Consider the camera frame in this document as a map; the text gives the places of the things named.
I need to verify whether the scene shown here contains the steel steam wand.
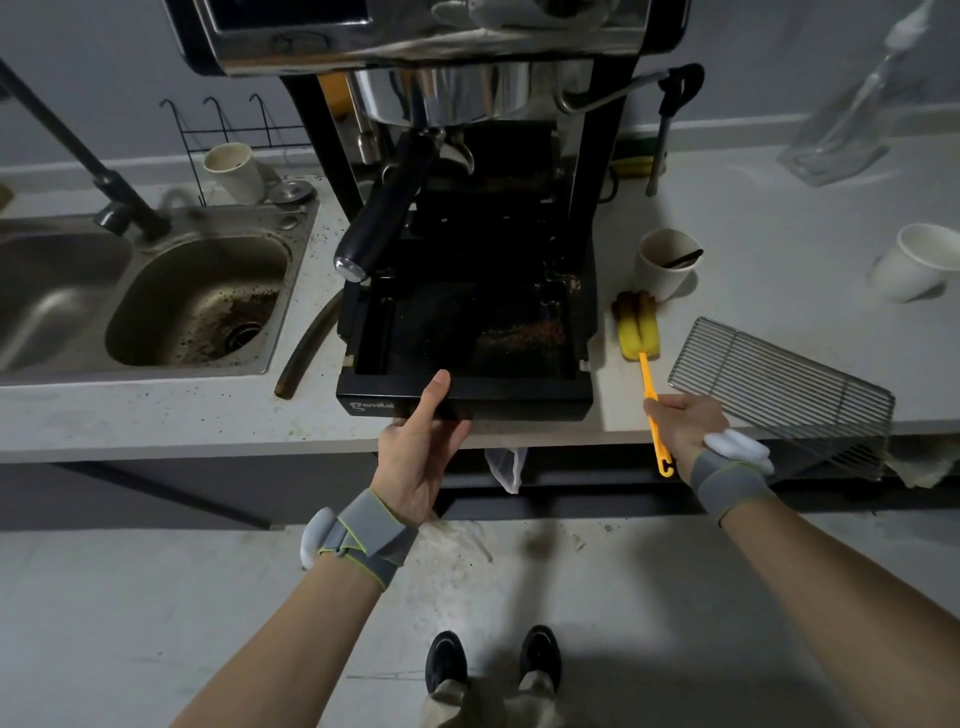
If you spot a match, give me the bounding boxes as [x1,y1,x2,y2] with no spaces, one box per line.
[553,63,707,198]

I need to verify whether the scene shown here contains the white paper cup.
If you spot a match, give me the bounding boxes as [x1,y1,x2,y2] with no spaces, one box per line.
[633,227,705,303]
[867,222,960,304]
[202,141,268,207]

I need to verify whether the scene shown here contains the yellow green sponge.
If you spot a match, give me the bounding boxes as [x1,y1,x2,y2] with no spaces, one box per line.
[610,135,669,180]

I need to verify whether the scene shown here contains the yellow sponge brush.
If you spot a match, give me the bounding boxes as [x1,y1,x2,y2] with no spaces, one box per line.
[610,290,676,480]

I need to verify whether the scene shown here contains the beige trousers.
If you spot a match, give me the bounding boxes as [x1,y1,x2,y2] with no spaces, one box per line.
[414,669,565,728]

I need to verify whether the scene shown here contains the person's right forearm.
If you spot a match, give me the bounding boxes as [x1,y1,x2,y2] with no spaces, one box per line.
[718,491,960,728]

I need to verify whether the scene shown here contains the person's right hand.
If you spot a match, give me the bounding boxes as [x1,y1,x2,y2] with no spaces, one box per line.
[642,393,732,483]

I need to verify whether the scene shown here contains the black shoe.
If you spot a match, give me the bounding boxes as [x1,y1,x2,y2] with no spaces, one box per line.
[424,630,471,696]
[519,624,564,693]

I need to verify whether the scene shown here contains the black and steel espresso machine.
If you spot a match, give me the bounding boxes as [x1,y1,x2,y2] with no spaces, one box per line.
[161,0,695,361]

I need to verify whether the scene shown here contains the black handled portafilter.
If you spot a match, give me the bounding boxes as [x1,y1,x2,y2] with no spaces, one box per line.
[333,127,445,285]

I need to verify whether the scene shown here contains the round metal sink plug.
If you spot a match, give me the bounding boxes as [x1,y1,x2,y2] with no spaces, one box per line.
[265,178,317,206]

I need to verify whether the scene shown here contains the black faucet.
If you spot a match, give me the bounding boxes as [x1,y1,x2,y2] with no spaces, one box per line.
[0,58,173,243]

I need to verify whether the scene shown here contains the stainless steel sink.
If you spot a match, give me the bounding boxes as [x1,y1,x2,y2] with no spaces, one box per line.
[0,198,321,388]

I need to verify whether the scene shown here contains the white plastic bag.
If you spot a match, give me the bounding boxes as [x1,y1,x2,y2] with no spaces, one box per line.
[483,447,531,496]

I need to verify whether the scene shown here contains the grey wrist strap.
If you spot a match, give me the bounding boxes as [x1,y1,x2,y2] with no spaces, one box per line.
[318,489,420,593]
[689,447,775,527]

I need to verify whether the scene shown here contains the steel wire grate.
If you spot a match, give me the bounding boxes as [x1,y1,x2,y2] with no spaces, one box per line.
[666,316,897,483]

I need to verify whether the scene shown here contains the person's left hand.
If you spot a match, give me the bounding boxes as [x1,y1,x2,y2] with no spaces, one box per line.
[369,369,474,527]

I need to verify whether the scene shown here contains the black wire rack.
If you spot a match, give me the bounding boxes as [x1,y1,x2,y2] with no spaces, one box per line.
[158,93,313,208]

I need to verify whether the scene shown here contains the person's left forearm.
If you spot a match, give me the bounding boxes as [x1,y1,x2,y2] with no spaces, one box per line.
[171,553,385,728]

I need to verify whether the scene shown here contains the white wrist tracker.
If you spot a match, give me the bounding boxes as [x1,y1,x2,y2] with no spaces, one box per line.
[300,507,339,571]
[702,429,776,476]

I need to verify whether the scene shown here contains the black drip tray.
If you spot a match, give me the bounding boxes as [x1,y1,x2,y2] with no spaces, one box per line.
[335,273,599,423]

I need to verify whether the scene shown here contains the brown rubber hose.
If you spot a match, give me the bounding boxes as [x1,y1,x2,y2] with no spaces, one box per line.
[273,290,345,401]

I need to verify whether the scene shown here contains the clear glass bottle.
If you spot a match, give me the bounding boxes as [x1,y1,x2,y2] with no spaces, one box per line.
[775,0,940,188]

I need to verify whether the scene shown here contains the pale crumpled cloth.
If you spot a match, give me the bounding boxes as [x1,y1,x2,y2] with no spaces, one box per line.
[883,436,960,491]

